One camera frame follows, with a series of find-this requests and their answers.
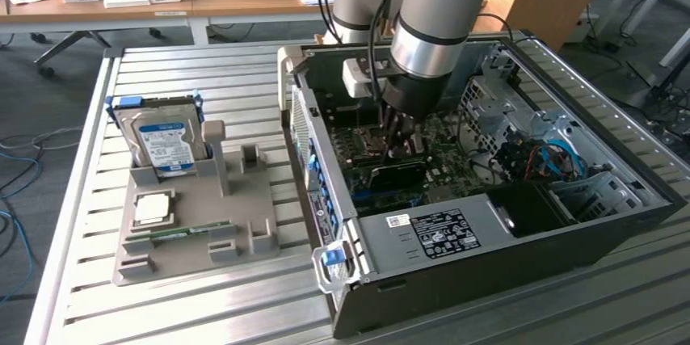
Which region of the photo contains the grey floor cable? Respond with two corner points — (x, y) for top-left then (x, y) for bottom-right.
(0, 125), (86, 152)

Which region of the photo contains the white table leg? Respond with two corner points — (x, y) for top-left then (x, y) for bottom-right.
(660, 27), (690, 68)

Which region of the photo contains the blue data wire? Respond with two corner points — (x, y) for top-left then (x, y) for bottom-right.
(542, 138), (591, 181)

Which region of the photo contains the white power box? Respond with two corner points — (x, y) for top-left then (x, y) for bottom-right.
(571, 11), (600, 43)

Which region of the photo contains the hard disk with blue caddy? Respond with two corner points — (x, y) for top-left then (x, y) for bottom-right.
(105, 92), (215, 179)

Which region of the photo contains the open black PC case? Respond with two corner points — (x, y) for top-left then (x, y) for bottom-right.
(276, 36), (689, 340)

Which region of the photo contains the green RAM stick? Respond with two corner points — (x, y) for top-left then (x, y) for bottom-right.
(127, 221), (232, 243)

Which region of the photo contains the graphics card with metal bracket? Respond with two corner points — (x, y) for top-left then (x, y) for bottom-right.
(369, 161), (429, 193)

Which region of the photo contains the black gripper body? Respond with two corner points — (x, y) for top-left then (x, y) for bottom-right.
(382, 69), (453, 118)

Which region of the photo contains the silver disk bay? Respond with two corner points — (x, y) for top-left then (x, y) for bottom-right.
(549, 170), (647, 223)

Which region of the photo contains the blue floor cable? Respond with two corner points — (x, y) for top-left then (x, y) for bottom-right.
(0, 150), (41, 305)

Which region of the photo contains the chair base with castors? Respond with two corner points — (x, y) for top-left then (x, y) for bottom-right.
(30, 28), (166, 78)

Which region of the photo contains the grey parts rack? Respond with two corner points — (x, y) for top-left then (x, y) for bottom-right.
(110, 118), (282, 288)

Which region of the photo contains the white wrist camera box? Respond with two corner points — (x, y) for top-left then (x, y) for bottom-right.
(342, 57), (404, 99)

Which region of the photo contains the silver perforated drive cage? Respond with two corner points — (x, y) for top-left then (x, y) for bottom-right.
(458, 75), (544, 160)

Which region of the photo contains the grey power supply unit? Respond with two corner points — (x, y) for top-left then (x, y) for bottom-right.
(357, 192), (513, 274)

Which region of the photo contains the CPU socket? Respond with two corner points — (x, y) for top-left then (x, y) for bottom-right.
(356, 124), (388, 153)

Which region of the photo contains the silver CPU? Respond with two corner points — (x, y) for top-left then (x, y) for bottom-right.
(133, 194), (171, 227)

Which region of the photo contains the wooden desk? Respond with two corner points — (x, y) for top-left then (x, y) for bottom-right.
(0, 0), (486, 45)

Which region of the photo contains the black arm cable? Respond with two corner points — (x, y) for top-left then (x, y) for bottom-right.
(316, 0), (404, 98)

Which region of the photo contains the blue case latch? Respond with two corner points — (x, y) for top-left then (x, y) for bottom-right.
(320, 248), (346, 268)

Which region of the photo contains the green motherboard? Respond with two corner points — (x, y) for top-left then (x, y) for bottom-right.
(324, 106), (486, 217)

